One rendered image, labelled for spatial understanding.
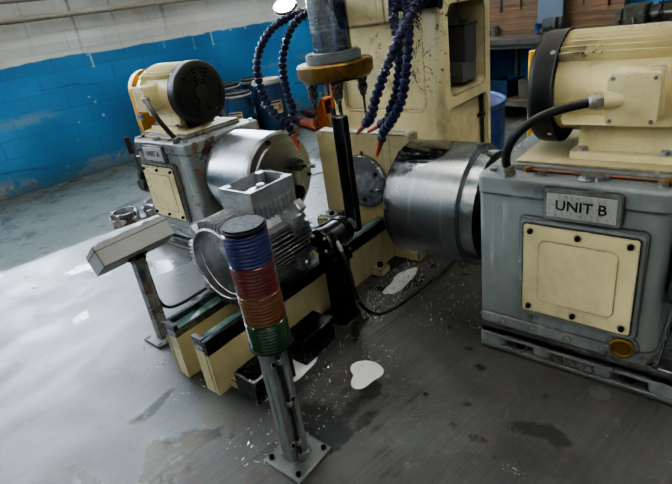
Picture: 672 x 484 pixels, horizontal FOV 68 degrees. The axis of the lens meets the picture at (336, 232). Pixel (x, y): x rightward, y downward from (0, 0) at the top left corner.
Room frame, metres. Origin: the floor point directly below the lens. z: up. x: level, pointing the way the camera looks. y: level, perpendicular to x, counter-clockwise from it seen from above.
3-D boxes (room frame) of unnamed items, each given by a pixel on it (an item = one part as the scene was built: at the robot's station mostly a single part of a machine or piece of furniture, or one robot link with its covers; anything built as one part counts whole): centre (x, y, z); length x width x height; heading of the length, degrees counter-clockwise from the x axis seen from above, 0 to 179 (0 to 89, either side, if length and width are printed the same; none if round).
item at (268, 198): (0.99, 0.15, 1.11); 0.12 x 0.11 x 0.07; 137
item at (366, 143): (1.30, -0.14, 0.97); 0.30 x 0.11 x 0.34; 47
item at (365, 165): (1.26, -0.09, 1.01); 0.15 x 0.02 x 0.15; 47
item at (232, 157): (1.43, 0.23, 1.04); 0.37 x 0.25 x 0.25; 47
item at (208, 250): (0.96, 0.18, 1.01); 0.20 x 0.19 x 0.19; 137
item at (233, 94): (6.34, 0.98, 0.37); 1.20 x 0.80 x 0.74; 122
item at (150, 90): (1.60, 0.46, 1.16); 0.33 x 0.26 x 0.42; 47
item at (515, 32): (5.71, -2.08, 0.71); 2.21 x 0.95 x 1.43; 37
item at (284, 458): (0.59, 0.12, 1.01); 0.08 x 0.08 x 0.42; 47
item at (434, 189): (0.96, -0.27, 1.04); 0.41 x 0.25 x 0.25; 47
